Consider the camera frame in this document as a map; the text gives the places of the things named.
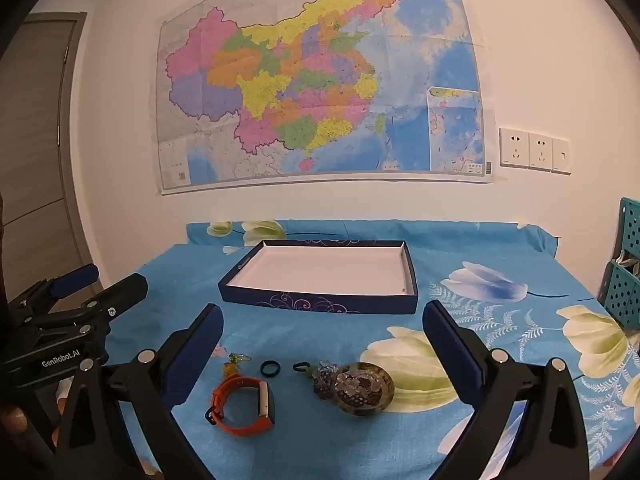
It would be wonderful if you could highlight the grey door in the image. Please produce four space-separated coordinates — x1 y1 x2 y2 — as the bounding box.
0 12 88 306

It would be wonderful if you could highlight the clear crystal bracelet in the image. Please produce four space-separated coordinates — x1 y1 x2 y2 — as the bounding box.
335 367 382 397

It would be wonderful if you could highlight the blue floral tablecloth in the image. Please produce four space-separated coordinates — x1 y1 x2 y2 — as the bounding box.
55 219 638 480

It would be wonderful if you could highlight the purple bead bracelet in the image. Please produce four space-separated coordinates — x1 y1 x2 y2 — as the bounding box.
312 360 346 401

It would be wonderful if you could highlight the navy box tray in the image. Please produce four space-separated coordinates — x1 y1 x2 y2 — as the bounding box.
218 240 419 316

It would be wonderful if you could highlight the amber green bangle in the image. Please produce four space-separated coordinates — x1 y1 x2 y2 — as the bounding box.
332 361 396 417

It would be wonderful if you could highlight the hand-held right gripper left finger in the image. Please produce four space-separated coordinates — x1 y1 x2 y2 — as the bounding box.
52 302 226 480

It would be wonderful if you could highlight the green yellow glass ring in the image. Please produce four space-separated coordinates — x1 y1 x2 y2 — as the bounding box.
222 351 253 379

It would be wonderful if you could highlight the colourful wall map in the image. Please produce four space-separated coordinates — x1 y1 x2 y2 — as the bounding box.
150 0 497 196

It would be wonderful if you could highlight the white wall socket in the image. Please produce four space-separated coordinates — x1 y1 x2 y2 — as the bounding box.
528 132 554 172
500 127 530 169

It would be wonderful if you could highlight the teal perforated plastic crate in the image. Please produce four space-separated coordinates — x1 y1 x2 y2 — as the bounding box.
602 197 640 332

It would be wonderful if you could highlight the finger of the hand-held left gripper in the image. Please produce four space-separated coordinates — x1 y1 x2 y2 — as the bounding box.
27 274 149 343
7 264 100 323

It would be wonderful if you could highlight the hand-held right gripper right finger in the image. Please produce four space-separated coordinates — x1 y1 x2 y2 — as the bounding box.
422 300 591 480

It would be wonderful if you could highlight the orange smartwatch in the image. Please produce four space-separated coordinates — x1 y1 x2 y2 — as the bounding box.
205 375 275 437

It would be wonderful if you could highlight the person's left hand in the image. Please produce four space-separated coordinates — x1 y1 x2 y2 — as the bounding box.
0 404 28 438

